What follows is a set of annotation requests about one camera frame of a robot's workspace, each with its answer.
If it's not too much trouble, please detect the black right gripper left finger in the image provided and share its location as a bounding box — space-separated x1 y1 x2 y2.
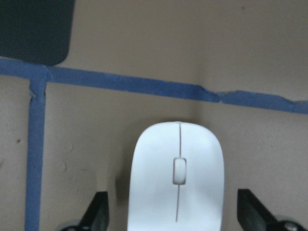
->
80 192 109 231

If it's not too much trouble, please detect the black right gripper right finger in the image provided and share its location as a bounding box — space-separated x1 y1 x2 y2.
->
237 189 303 231

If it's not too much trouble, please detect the white computer mouse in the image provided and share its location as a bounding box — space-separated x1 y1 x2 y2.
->
127 121 224 231

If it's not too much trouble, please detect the black mousepad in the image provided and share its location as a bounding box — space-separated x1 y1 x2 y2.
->
0 0 75 65

